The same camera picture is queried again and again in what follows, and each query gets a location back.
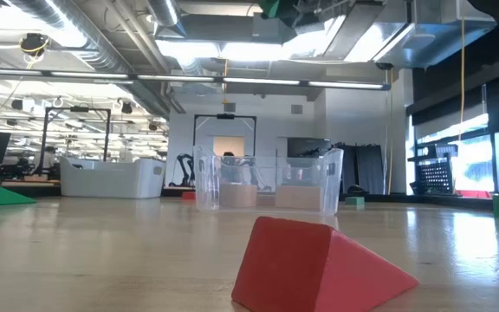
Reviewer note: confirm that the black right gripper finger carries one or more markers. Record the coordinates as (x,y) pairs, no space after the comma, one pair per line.
(286,8)

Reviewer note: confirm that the teal plank block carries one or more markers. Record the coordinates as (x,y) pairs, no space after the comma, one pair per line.
(354,201)

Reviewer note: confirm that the red rectangular block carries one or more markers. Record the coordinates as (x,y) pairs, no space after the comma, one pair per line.
(189,195)

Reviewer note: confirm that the red wedge block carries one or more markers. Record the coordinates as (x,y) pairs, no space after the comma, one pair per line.
(301,268)

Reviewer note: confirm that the black background robot arm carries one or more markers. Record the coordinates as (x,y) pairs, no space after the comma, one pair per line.
(186,169)

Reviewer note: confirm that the person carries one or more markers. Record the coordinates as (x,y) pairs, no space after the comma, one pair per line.
(228,155)
(49,156)

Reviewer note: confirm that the clear plastic bin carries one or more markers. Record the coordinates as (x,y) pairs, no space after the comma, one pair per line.
(334,182)

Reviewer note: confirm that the dark grey curtain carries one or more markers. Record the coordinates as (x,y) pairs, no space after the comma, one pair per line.
(368,169)

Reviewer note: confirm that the wooden rectangular block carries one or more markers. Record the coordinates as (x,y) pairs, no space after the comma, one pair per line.
(298,198)

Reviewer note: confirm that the black dome object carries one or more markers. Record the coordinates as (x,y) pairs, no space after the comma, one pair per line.
(358,189)

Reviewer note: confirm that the long ceiling light bar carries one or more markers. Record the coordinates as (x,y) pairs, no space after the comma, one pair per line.
(89,74)

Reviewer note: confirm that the black perforated crate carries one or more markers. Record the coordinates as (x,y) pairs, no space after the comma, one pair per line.
(433,175)

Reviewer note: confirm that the white plastic bin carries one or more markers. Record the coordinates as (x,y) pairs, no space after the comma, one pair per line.
(111,180)

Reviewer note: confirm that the black ceiling-mounted device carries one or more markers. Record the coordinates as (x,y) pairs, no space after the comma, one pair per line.
(33,43)

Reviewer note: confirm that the red flat object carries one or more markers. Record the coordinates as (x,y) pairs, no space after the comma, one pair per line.
(472,193)

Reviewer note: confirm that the black rig frame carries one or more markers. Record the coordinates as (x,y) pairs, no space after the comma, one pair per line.
(225,116)
(78,109)

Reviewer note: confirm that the dark wall monitor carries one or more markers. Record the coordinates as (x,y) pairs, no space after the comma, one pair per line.
(308,147)

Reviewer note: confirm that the grey rectangular ceiling duct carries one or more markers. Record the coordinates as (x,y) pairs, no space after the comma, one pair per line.
(431,43)

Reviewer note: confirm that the tan wall panel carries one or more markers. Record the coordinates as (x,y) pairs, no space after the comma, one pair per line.
(228,146)

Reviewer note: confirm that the silver round ventilation duct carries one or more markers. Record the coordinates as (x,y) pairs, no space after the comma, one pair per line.
(98,47)

